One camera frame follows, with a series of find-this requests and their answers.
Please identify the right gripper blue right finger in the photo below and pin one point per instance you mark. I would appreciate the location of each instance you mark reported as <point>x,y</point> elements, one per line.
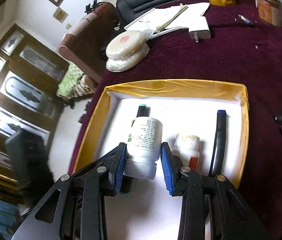
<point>171,165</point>

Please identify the amber jar with contents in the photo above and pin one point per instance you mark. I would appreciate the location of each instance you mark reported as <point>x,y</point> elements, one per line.
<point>270,12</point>

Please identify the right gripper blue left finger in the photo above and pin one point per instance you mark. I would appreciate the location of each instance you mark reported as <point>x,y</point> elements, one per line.
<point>116,169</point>

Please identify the wooden glass-door cabinet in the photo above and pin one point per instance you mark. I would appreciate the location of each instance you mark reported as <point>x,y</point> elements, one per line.
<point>29,77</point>

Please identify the black marker blue cap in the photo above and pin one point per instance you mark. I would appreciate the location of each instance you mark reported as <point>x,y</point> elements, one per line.
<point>219,144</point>

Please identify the white bottle red label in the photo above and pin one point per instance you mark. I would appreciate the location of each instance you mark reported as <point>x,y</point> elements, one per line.
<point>187,148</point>

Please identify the white pill bottle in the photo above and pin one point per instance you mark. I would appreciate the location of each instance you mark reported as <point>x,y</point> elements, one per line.
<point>143,148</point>

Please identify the black marker teal cap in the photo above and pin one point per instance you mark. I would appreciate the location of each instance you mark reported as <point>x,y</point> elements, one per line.
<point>143,110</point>

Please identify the dark red table cloth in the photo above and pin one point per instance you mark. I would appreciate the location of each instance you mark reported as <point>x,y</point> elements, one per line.
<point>239,53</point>

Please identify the wrapped round cakes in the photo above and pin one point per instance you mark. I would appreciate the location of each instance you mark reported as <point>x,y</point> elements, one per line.
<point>127,49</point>

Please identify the brown armchair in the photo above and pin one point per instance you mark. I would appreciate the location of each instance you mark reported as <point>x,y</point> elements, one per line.
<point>83,44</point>

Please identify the white power adapter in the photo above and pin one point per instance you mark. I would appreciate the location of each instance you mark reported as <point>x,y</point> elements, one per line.
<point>199,29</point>

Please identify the small blue-capped item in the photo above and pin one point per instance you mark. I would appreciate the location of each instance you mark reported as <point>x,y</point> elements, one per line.
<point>245,20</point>

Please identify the green patterned cushion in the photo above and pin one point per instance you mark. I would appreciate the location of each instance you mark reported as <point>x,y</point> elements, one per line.
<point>68,88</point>

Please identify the white papers stack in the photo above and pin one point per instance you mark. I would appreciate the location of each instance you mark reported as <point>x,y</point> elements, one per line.
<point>156,17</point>

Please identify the yellow-rimmed white tray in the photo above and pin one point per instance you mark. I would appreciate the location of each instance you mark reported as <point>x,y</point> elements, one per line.
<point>183,106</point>

